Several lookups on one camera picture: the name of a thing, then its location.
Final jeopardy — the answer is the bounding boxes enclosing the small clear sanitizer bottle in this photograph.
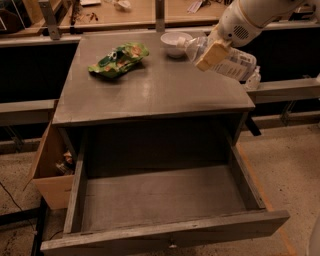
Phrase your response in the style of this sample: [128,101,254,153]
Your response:
[245,66,261,90]

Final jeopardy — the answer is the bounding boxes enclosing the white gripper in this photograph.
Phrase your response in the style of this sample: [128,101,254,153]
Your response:
[195,0,267,71]

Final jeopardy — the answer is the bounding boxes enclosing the grey wooden cabinet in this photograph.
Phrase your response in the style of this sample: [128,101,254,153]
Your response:
[54,33,254,177]

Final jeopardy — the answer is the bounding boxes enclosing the open grey top drawer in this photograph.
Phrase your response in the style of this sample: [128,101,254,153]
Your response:
[41,149,289,256]

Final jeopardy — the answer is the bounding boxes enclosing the black floor cable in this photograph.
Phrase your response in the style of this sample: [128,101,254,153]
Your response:
[0,181,38,234]

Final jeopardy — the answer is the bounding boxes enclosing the cardboard box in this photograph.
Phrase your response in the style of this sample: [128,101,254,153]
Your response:
[23,100,74,210]

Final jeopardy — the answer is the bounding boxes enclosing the white bowl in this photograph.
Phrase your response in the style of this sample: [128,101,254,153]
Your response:
[161,32,192,58]

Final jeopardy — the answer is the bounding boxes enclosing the green chip bag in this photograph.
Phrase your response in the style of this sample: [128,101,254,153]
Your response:
[88,42,149,79]

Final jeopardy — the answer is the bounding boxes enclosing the clear plastic bottle white label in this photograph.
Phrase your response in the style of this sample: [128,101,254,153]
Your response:
[177,36,257,82]

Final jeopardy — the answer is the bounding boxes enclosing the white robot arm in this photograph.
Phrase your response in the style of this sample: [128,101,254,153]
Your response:
[196,0,320,71]

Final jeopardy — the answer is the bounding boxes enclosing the grey metal rail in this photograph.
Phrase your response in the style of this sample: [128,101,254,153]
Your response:
[0,99,58,127]

